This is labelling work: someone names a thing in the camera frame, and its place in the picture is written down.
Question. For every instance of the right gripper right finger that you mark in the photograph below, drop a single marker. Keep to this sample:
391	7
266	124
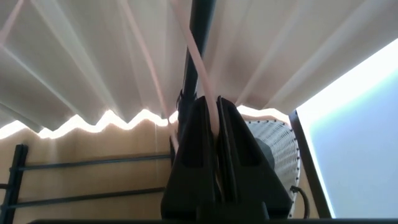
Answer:
248	174

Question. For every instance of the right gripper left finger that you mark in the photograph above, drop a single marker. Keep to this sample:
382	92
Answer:
192	168

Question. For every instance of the white laundry basket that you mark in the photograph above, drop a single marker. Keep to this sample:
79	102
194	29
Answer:
280	146

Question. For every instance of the black clothes rack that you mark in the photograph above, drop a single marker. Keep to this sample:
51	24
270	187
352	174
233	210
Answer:
199	31

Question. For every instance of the beige curtain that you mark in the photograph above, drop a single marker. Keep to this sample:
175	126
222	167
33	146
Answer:
77	62

